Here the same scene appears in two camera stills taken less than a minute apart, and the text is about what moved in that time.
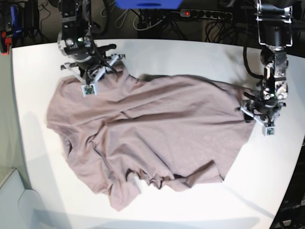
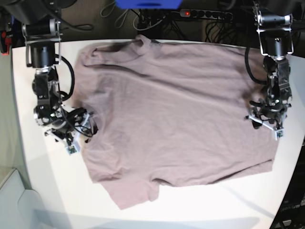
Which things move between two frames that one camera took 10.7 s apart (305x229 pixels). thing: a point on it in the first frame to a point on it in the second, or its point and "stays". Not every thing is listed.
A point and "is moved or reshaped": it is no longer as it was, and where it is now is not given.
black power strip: [191, 13] stays
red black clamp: [5, 42] stays
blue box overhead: [148, 4] stays
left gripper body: [90, 70] to [79, 122]
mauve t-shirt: [175, 132] is moved or reshaped
